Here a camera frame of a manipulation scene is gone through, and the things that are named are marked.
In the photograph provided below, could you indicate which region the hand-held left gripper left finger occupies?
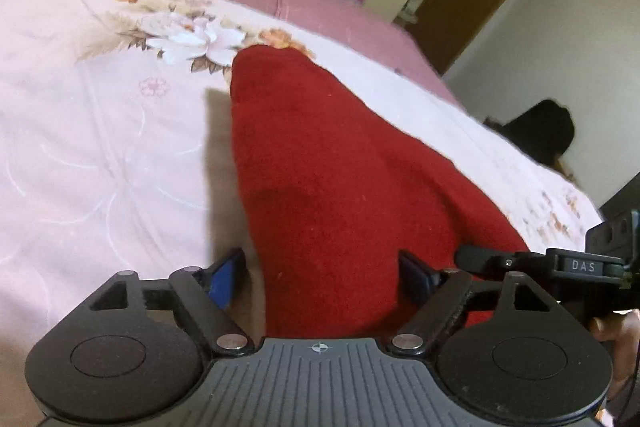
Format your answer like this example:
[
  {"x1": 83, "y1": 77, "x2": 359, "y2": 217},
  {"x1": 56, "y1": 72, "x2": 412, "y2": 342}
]
[{"x1": 87, "y1": 248, "x2": 252, "y2": 356}]

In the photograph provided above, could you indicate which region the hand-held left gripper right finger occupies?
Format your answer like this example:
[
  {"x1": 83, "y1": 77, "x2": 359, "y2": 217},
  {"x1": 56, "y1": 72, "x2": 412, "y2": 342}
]
[{"x1": 387, "y1": 249, "x2": 563, "y2": 356}]

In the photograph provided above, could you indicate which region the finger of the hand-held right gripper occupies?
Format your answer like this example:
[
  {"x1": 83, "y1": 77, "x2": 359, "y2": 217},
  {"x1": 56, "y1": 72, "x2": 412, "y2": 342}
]
[{"x1": 455, "y1": 245, "x2": 551, "y2": 280}]

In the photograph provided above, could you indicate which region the red towel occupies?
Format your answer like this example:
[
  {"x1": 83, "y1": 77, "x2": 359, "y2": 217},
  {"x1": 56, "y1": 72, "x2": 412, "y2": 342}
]
[{"x1": 227, "y1": 44, "x2": 532, "y2": 340}]

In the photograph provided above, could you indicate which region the person's right hand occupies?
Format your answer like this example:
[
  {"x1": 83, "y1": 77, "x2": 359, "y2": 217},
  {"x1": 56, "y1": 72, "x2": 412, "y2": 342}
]
[{"x1": 589, "y1": 308, "x2": 640, "y2": 389}]

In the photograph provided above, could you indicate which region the pink floral quilt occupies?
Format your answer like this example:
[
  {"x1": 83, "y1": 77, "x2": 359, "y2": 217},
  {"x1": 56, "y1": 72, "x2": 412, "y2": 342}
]
[{"x1": 0, "y1": 0, "x2": 608, "y2": 427}]

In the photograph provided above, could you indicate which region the pink bedsheet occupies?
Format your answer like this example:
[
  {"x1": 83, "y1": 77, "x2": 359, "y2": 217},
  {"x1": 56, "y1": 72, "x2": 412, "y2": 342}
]
[{"x1": 170, "y1": 0, "x2": 468, "y2": 110}]

